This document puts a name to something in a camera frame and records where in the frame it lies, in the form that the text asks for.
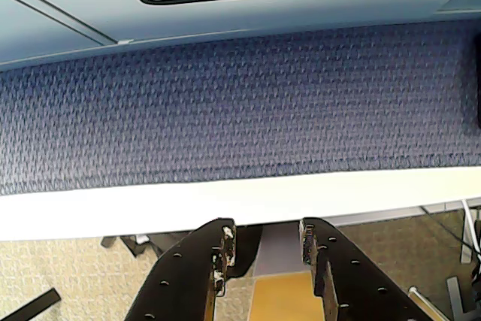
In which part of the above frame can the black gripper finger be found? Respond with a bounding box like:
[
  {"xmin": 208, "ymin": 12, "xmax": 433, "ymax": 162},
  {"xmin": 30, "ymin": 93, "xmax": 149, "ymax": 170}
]
[
  {"xmin": 124, "ymin": 217, "xmax": 237, "ymax": 321},
  {"xmin": 298, "ymin": 217, "xmax": 434, "ymax": 321}
]

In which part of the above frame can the light blue cabinet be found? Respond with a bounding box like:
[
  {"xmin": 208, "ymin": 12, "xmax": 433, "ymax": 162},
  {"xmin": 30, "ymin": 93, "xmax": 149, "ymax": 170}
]
[{"xmin": 0, "ymin": 0, "xmax": 481, "ymax": 73}]

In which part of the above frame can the silver metal rod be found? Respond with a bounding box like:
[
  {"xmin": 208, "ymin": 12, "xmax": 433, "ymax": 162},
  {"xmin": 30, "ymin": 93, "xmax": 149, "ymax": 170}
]
[{"xmin": 407, "ymin": 286, "xmax": 443, "ymax": 316}]

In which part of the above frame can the yellow block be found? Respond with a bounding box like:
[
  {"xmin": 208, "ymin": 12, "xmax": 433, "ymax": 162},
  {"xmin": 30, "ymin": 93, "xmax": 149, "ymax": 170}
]
[{"xmin": 249, "ymin": 270, "xmax": 326, "ymax": 321}]

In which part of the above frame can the grey table leg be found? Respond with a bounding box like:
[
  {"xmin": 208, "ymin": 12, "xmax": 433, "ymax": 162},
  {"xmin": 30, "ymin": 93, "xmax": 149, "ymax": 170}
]
[{"xmin": 253, "ymin": 222, "xmax": 313, "ymax": 277}]

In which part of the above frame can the black flat strip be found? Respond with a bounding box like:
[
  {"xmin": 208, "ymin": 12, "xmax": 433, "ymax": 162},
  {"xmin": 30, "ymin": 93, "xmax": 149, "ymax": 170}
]
[{"xmin": 0, "ymin": 287, "xmax": 62, "ymax": 321}]

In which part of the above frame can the blue woven mat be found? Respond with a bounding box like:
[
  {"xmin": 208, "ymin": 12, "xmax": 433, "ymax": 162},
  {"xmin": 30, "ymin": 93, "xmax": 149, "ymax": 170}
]
[{"xmin": 0, "ymin": 19, "xmax": 481, "ymax": 197}]

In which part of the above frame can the grey metal bracket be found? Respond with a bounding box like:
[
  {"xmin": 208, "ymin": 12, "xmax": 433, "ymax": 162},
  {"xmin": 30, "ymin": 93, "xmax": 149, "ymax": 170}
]
[{"xmin": 444, "ymin": 275, "xmax": 481, "ymax": 315}]

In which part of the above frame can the white cable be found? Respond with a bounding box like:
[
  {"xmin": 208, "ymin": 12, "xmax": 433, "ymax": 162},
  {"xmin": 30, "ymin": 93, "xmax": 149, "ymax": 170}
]
[{"xmin": 458, "ymin": 199, "xmax": 481, "ymax": 264}]

